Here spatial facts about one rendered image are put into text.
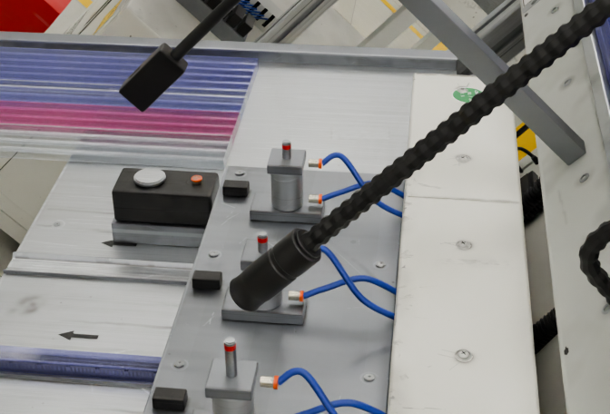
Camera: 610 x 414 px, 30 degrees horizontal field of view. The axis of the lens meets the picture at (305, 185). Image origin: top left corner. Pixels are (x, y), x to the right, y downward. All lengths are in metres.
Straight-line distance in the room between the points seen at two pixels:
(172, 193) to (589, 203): 0.31
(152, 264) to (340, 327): 0.21
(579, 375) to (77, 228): 0.45
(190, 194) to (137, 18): 1.19
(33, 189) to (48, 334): 1.47
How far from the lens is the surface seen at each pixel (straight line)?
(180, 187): 0.85
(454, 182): 0.80
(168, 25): 2.07
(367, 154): 0.98
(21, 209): 2.30
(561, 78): 0.86
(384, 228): 0.78
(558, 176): 0.76
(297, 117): 1.04
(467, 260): 0.72
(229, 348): 0.58
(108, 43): 1.17
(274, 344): 0.68
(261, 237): 0.67
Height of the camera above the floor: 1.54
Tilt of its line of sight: 27 degrees down
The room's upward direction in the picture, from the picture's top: 50 degrees clockwise
